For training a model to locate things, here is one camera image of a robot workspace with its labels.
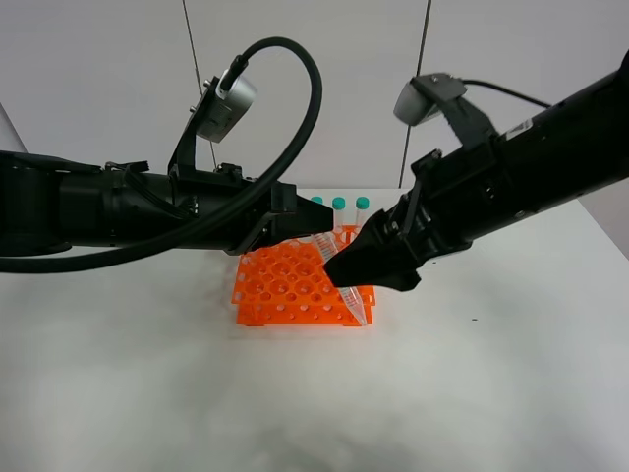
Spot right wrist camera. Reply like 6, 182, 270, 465
393, 73, 467, 127

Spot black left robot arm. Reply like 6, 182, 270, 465
1, 151, 333, 274

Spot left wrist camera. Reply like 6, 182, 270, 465
188, 70, 257, 143

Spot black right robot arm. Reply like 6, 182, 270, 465
324, 65, 628, 291

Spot orange test tube rack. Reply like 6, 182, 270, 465
232, 239, 361, 326

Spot black left camera cable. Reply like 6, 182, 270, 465
0, 36, 325, 276

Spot back row tube far right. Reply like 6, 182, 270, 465
355, 196, 370, 230

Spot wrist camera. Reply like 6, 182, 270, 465
393, 73, 467, 127
188, 70, 257, 143

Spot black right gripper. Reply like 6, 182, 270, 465
337, 147, 501, 291

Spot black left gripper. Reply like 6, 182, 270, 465
166, 161, 333, 254

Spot green-capped test tube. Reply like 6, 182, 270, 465
313, 232, 368, 326

